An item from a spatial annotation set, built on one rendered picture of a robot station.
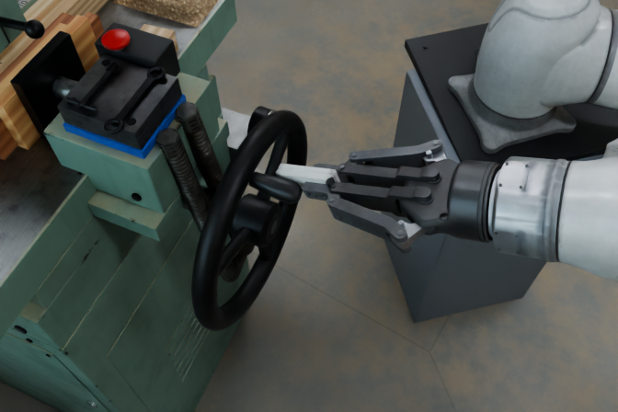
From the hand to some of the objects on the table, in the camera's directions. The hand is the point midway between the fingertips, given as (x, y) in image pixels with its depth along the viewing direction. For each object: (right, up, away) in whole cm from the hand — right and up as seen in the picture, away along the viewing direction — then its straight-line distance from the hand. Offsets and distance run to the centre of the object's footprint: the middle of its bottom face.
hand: (308, 179), depth 66 cm
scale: (-41, +16, +8) cm, 45 cm away
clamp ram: (-27, +8, +8) cm, 30 cm away
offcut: (-20, +17, +16) cm, 31 cm away
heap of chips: (-20, +27, +23) cm, 41 cm away
